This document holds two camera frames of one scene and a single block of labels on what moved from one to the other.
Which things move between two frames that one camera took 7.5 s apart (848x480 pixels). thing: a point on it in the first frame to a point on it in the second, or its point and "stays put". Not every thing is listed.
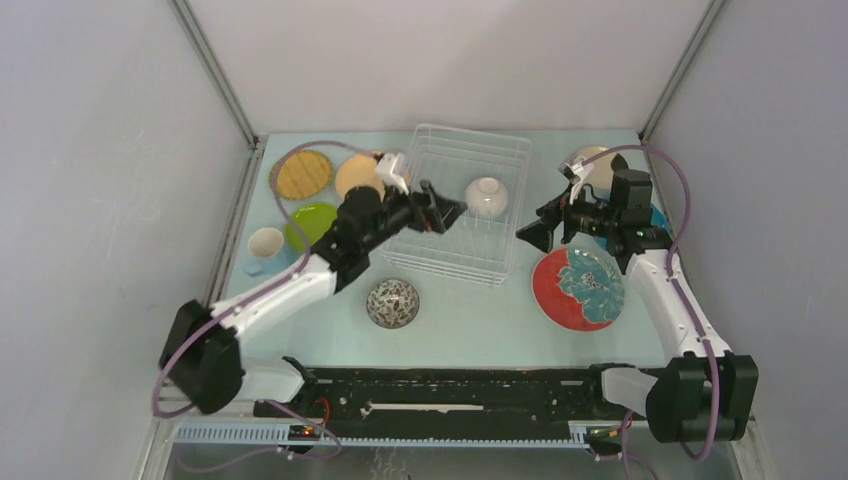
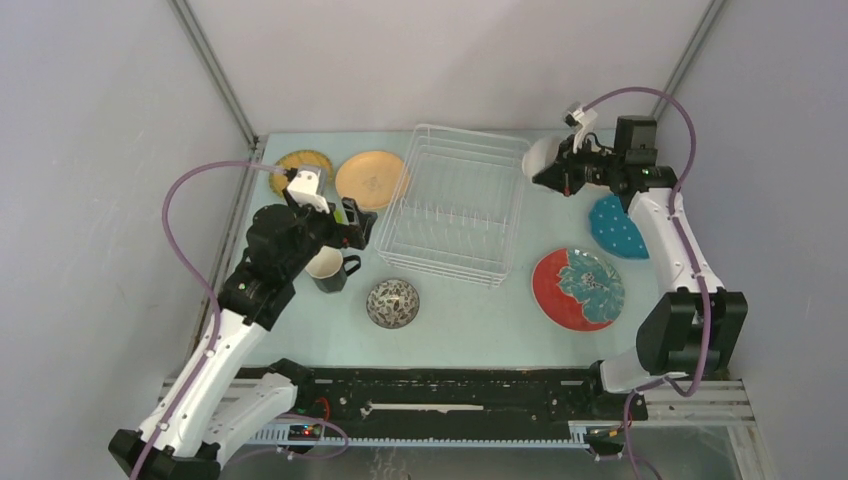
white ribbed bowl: x=486 y=197 to x=541 y=154
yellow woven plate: x=300 y=175 stays put
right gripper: x=560 y=218 to x=569 y=172
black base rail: x=510 y=401 stays put
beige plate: x=358 y=170 stays put
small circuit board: x=303 y=432 stays put
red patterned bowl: x=393 y=303 stays put
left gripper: x=430 y=212 to x=341 y=234
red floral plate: x=576 y=289 stays put
